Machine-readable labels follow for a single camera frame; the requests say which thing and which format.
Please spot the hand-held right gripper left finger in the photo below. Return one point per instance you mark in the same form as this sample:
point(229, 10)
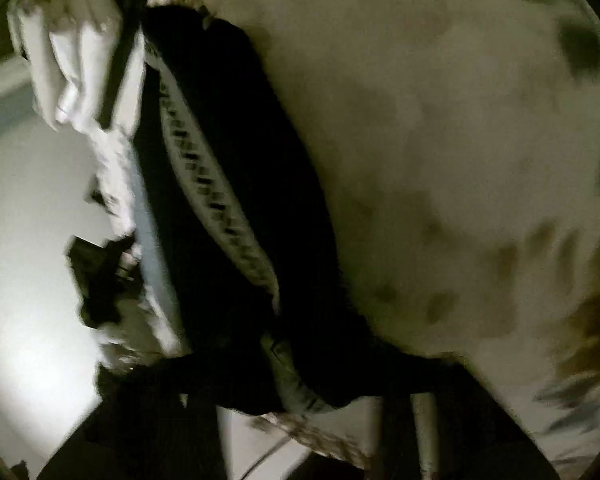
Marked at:
point(155, 435)

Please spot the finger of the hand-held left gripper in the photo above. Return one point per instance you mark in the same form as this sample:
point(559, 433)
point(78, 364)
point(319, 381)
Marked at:
point(97, 280)

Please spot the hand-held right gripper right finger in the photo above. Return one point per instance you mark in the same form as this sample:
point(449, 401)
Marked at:
point(480, 435)

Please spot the striped knit sweater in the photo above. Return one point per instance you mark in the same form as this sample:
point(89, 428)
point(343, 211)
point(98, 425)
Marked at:
point(230, 210)

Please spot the floral bed quilt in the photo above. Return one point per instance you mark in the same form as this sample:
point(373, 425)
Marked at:
point(430, 160)

